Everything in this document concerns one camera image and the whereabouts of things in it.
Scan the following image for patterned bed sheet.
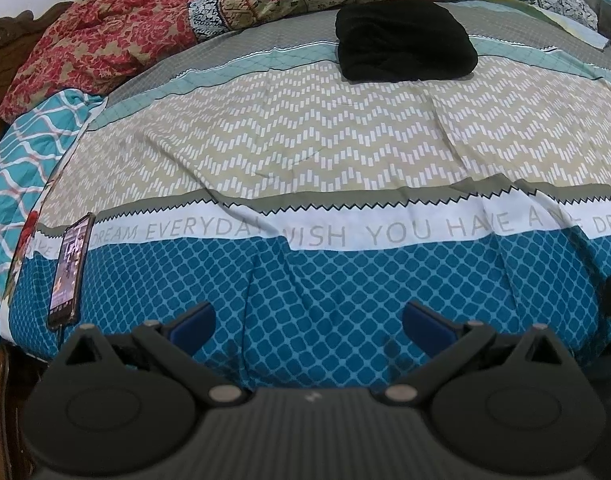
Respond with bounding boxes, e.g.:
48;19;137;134
0;0;611;392

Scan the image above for black smartphone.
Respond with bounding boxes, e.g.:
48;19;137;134
46;212;97;331

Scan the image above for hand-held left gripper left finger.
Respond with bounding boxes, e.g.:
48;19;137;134
60;302;249;407

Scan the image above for black pants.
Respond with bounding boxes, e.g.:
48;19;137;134
334;0;479;83

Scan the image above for red floral quilt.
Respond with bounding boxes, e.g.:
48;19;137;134
0;0;602;124

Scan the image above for teal wavy patterned blanket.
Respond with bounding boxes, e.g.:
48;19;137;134
0;89;109;357

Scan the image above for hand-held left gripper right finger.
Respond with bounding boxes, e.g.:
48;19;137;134
384;302;569;407

